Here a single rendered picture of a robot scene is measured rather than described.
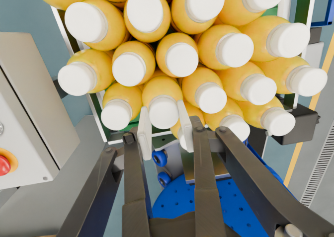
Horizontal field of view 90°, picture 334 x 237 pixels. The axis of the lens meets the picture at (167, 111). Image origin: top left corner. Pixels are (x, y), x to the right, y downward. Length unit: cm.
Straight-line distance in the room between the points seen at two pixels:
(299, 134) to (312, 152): 183
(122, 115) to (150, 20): 12
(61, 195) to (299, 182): 229
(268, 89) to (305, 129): 21
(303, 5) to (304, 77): 16
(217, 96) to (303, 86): 12
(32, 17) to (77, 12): 130
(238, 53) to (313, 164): 222
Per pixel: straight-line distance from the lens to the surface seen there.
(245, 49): 24
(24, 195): 96
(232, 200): 41
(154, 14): 21
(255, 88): 25
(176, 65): 21
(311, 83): 30
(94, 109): 36
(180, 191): 43
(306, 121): 45
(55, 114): 33
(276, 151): 202
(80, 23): 22
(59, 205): 84
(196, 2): 22
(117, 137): 39
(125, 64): 21
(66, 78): 24
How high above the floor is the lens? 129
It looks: 66 degrees down
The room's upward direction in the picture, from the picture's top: 172 degrees clockwise
